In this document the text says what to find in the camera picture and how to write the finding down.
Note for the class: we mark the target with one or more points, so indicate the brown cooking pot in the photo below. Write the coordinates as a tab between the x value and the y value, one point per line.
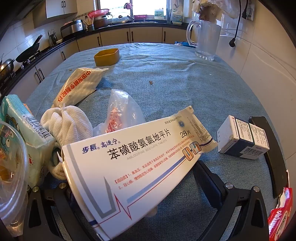
101	22

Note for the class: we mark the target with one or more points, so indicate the black kitchen countertop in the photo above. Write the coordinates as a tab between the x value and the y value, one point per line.
69	38

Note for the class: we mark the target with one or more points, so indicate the clear glass pitcher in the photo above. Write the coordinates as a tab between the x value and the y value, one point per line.
207	41

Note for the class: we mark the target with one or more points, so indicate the black rounded panel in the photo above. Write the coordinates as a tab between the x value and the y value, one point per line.
275	162

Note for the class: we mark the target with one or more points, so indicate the clear plastic bowl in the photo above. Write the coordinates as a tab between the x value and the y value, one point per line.
11	180

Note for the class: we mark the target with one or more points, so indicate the red snack packet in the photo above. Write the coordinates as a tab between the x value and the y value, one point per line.
278	222

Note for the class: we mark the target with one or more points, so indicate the hanging plastic bags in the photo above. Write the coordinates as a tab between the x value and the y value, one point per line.
215	9

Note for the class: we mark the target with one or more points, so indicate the silver rice cooker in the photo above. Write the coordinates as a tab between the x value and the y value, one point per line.
77	26

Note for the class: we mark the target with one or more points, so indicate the kitchen faucet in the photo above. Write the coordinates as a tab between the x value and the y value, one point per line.
130	10

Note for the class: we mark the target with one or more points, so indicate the blue plastic bag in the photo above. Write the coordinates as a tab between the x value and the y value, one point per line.
185	43

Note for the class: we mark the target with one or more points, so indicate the wall power socket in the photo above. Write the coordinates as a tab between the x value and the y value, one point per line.
248	10

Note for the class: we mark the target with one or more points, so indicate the white upper kitchen cabinets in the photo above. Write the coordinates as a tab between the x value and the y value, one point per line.
60	8

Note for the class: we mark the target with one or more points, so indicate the yellow square tin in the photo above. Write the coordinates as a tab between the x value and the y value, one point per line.
107	59

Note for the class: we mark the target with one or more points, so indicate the beige lower kitchen cabinets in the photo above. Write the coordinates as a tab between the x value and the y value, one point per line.
143	34

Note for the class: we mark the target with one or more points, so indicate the chopstick holder with chopsticks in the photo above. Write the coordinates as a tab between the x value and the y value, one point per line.
89	26

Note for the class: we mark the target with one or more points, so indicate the metal pan lid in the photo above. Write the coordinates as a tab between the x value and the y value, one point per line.
120	20

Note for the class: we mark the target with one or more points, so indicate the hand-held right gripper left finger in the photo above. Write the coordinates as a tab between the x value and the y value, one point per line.
60	201

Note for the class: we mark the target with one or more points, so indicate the blue-grey tablecloth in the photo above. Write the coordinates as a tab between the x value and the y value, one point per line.
175	92

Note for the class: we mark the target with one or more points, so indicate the dark pot with lid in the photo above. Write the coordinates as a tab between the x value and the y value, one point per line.
5	68

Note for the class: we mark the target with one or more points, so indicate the black wok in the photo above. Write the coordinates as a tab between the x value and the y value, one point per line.
27	52

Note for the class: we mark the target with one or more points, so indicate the large white medicine box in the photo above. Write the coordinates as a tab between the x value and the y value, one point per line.
129	176

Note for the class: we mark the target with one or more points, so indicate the metal kettle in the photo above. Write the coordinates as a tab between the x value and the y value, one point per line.
53	39

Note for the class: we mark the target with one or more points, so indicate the white knitted cloth bundle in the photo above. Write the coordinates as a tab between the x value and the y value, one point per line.
69	127

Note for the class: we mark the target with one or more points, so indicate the beige paper bag red print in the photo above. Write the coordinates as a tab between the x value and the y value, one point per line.
78	85

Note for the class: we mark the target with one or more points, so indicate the light green tissue pack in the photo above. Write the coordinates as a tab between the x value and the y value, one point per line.
27	129

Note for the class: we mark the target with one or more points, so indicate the red plastic basin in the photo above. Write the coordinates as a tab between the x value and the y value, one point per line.
98	12

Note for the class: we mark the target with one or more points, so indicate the small white blue medicine box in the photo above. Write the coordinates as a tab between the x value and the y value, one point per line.
240	139

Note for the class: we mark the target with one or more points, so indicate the clear plastic bag red print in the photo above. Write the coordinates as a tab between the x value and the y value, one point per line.
120	113

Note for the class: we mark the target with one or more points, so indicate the white green carton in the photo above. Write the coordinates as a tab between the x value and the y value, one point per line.
177	17

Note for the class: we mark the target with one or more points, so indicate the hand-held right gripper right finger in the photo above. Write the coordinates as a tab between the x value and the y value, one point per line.
204	177

